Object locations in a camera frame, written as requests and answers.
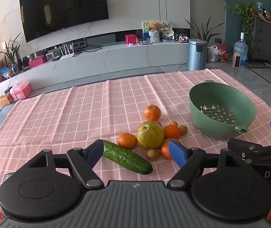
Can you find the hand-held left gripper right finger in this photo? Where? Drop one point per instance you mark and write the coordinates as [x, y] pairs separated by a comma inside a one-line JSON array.
[[177, 153]]

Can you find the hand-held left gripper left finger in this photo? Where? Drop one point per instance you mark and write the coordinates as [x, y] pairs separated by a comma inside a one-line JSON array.
[[95, 153]]

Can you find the small orange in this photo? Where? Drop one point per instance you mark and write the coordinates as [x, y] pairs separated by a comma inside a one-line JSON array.
[[172, 131], [166, 150], [127, 141]]

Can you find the brown longan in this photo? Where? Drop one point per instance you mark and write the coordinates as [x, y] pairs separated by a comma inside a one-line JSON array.
[[153, 154], [173, 123], [183, 130]]

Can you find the green cucumber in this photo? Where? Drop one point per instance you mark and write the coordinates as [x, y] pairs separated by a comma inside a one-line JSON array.
[[126, 158]]

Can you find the yellow green pear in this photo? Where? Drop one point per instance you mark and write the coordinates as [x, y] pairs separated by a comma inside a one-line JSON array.
[[149, 135]]

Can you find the green colander bowl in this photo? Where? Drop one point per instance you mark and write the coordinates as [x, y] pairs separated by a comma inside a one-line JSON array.
[[211, 128]]

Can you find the large orange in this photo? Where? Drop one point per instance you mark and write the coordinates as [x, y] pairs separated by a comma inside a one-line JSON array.
[[152, 112]]

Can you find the pink checked tablecloth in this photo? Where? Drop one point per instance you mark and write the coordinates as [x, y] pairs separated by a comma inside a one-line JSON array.
[[78, 111]]

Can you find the white space heater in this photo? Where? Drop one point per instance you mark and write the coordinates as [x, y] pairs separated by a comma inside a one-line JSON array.
[[236, 60]]

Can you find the blue water bottle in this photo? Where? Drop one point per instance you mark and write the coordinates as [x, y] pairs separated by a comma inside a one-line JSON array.
[[241, 49]]

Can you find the grey cabinet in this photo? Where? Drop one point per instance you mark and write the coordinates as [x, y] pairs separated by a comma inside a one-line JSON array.
[[265, 40]]

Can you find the pink gift box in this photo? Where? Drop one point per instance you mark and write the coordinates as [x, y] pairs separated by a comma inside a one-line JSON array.
[[24, 90], [13, 95]]

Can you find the long white television console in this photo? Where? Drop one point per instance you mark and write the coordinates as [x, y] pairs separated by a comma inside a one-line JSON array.
[[114, 59]]

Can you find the white plastic bag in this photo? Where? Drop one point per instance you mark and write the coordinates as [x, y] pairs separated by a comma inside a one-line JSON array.
[[214, 54]]

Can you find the grey metal trash can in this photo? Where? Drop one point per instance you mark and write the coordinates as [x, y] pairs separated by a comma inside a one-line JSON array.
[[197, 57]]

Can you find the white router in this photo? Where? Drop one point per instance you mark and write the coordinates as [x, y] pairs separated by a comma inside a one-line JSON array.
[[66, 55]]

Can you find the orange box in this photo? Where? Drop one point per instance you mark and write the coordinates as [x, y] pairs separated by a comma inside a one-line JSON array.
[[4, 99]]

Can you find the trailing pothos plant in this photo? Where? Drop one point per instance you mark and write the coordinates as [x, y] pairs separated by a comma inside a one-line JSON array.
[[246, 16]]

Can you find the black white toy car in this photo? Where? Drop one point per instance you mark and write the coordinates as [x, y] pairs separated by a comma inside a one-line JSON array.
[[181, 38]]

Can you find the red box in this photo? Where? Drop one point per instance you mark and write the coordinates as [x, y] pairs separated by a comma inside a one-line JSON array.
[[130, 39]]

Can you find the long-leaf green plant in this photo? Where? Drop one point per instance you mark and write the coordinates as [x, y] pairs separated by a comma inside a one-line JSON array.
[[203, 32]]

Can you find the blue packet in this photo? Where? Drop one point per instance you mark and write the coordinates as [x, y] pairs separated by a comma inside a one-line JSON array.
[[4, 71]]

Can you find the teddy bear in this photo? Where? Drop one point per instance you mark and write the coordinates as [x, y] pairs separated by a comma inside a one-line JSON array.
[[154, 29]]

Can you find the painted hand fan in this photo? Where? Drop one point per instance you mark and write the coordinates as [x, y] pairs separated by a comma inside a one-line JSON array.
[[166, 27]]

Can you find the framed picture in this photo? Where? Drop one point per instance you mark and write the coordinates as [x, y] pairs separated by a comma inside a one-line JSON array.
[[145, 29]]

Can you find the potted leafy plant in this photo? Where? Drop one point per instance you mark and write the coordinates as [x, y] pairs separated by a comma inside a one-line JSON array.
[[12, 54]]

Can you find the black wall television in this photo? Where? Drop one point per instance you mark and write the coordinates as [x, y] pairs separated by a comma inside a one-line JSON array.
[[64, 9]]

